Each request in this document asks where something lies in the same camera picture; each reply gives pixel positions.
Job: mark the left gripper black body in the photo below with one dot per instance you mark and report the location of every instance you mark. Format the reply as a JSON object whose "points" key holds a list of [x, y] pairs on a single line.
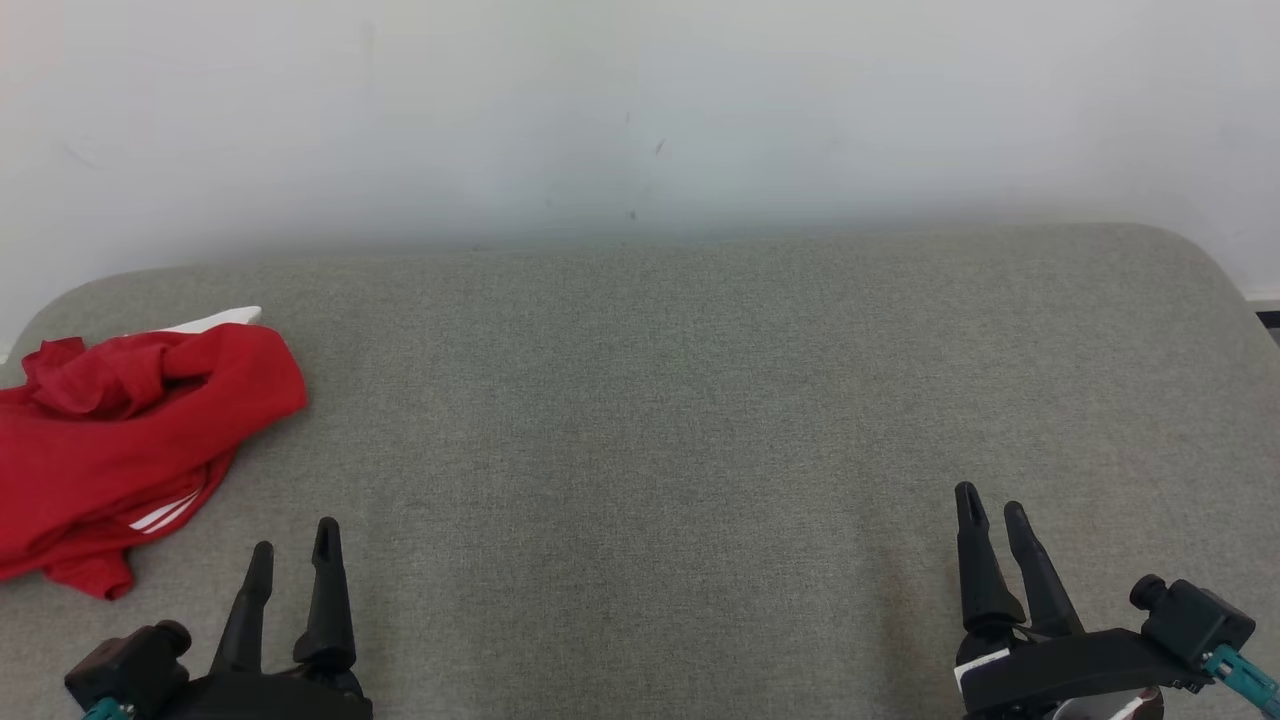
{"points": [[270, 698]]}

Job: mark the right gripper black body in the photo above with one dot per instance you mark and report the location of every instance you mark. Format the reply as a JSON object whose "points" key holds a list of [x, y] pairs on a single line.
{"points": [[1060, 670]]}

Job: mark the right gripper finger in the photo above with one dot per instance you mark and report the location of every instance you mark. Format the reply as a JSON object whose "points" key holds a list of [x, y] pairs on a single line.
{"points": [[1045, 595], [980, 580]]}

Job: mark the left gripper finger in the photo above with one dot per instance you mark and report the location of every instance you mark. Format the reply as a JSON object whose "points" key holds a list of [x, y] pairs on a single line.
{"points": [[245, 610], [328, 600]]}

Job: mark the red basketball jersey white sleeves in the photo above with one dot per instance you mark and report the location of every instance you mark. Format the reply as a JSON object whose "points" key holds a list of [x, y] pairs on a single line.
{"points": [[200, 390]]}

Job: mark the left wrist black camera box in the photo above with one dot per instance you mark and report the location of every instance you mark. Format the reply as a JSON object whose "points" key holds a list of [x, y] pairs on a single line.
{"points": [[130, 665]]}

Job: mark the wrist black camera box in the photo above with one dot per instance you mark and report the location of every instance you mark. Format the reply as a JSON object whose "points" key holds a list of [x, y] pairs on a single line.
{"points": [[130, 665], [1195, 620]]}

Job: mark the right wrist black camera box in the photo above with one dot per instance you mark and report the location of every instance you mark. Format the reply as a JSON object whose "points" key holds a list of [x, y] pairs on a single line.
{"points": [[1195, 620]]}

